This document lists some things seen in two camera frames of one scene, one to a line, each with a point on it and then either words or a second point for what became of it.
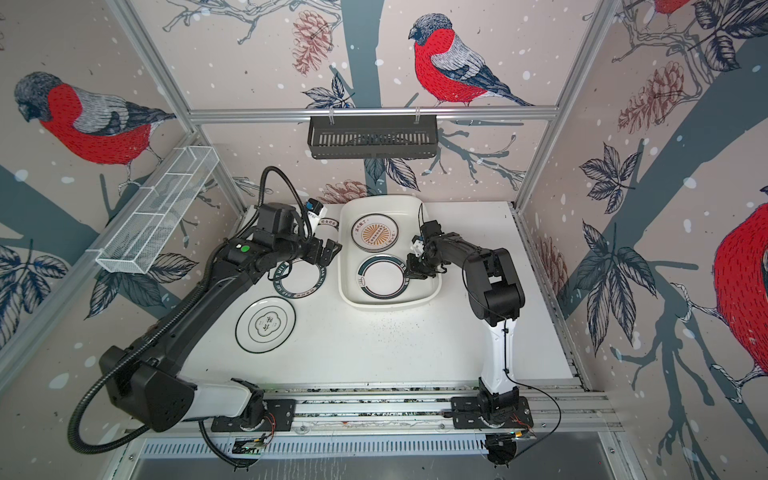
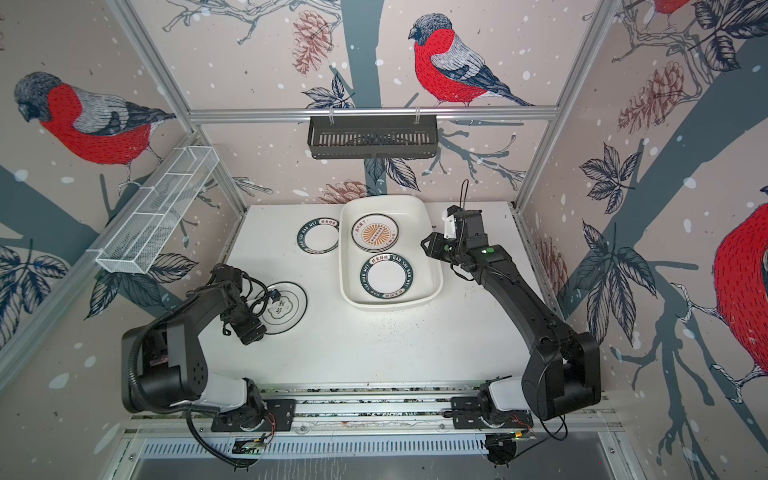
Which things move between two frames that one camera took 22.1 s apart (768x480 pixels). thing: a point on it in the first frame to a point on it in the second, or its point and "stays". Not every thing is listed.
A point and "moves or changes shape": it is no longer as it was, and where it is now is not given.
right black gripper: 415,267 to 436,249
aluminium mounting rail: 557,410 stays
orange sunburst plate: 375,232 stays
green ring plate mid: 295,278 to 387,276
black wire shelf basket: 340,137 stays
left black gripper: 328,253 to 246,331
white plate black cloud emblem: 265,324 moves or changes shape
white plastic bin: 375,241 stays
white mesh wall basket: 134,244 stays
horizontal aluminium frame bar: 373,114 stays
